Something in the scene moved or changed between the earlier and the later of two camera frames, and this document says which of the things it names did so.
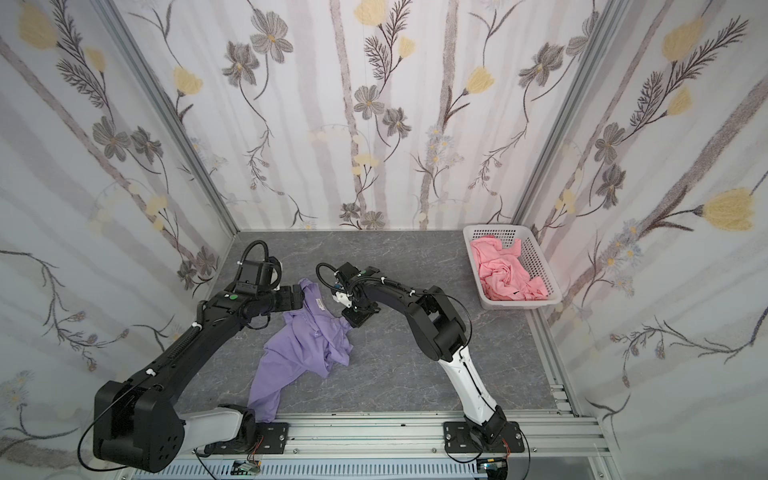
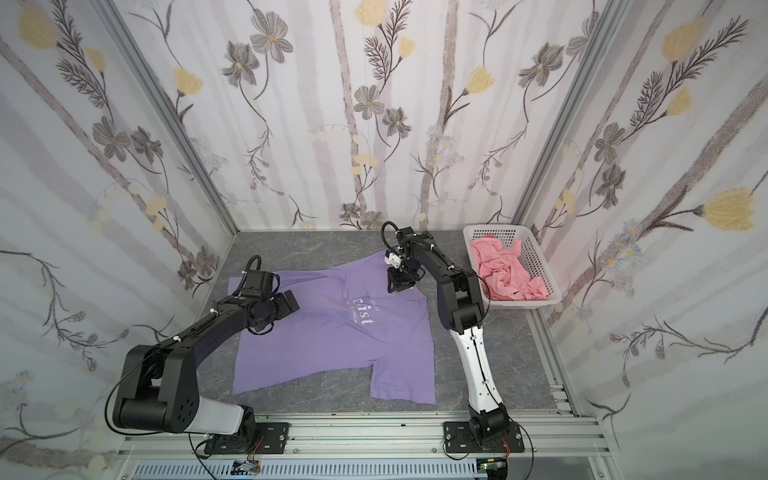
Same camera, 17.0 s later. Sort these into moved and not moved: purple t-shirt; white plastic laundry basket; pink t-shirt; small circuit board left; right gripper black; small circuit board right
Moved: purple t-shirt; right gripper black
Not moved: pink t-shirt; small circuit board left; white plastic laundry basket; small circuit board right
